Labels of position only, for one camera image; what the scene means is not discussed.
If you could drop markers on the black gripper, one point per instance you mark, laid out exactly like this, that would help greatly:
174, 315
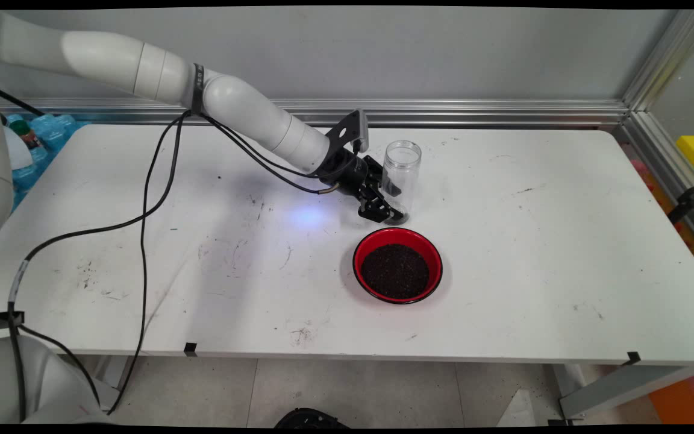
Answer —
347, 172

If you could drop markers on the clear plastic jar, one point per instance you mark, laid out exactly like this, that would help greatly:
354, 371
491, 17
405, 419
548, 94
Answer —
406, 169

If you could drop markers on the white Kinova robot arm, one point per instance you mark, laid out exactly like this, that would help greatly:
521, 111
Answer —
250, 114

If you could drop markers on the red bowl black rim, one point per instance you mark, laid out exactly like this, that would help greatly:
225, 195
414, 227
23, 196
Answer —
374, 241

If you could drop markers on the large black granules pile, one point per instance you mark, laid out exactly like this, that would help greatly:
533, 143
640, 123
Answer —
395, 274

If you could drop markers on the black round floor object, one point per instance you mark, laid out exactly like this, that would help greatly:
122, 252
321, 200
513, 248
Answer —
311, 419

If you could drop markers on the black table edge clip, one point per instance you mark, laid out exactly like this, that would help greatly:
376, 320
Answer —
190, 349
633, 358

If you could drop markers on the grey table leg brace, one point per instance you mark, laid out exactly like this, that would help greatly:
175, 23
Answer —
624, 386

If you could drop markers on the blue water bottle pack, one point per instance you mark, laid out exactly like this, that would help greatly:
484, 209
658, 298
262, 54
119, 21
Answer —
52, 129

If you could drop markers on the bottle with green cap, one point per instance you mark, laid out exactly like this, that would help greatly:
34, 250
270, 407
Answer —
25, 134

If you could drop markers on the orange box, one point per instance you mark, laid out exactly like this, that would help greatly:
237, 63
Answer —
687, 398

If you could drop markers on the white plastic container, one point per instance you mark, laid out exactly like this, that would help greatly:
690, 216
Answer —
18, 154

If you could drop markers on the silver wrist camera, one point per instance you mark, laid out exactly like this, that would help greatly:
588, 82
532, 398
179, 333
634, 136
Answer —
361, 129

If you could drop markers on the black camera bracket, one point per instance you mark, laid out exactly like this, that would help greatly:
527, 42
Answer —
342, 131

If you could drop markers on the long aluminium frame rail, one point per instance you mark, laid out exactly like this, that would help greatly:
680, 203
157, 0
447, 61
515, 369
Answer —
503, 111

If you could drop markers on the aluminium frame post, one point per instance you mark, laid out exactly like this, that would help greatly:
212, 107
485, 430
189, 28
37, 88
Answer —
663, 57

